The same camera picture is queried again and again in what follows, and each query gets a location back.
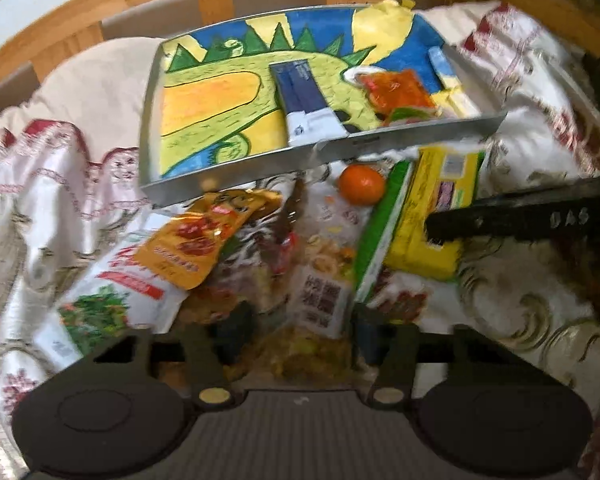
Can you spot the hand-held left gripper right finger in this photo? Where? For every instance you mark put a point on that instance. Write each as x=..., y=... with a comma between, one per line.
x=369, y=332

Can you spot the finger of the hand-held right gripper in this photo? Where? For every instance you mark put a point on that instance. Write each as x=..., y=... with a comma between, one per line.
x=475, y=222

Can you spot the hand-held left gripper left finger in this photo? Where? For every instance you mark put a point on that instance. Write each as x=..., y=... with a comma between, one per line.
x=230, y=332

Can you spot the yellow snack box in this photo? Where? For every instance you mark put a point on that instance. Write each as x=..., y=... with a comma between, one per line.
x=430, y=210

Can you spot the clear rice cracker packet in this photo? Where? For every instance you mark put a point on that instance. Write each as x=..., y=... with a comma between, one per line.
x=290, y=355

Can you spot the clear packet with white label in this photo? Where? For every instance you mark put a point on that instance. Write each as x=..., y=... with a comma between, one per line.
x=325, y=280

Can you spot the green snack box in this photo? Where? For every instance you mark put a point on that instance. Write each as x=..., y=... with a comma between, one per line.
x=380, y=230

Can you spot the orange tangerine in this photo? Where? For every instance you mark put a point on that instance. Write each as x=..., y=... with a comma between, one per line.
x=361, y=184

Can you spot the metal tray with dinosaur print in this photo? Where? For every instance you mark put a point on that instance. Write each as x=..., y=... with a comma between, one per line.
x=215, y=105

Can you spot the orange snack pouch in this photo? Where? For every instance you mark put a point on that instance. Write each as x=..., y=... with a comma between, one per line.
x=190, y=245

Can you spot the white pouch with green print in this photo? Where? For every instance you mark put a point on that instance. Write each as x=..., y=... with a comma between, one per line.
x=110, y=300

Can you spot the yellow and blue snack packet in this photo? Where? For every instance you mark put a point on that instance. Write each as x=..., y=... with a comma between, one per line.
x=452, y=85

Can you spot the orange-red snack packet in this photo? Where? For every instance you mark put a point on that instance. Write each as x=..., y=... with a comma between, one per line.
x=395, y=92

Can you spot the dark blue snack box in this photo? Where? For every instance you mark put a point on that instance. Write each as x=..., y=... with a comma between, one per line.
x=300, y=95

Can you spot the white embroidered blanket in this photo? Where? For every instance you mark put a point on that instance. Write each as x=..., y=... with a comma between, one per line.
x=35, y=220

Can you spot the cream pillow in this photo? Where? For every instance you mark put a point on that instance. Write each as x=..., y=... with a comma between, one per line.
x=95, y=85

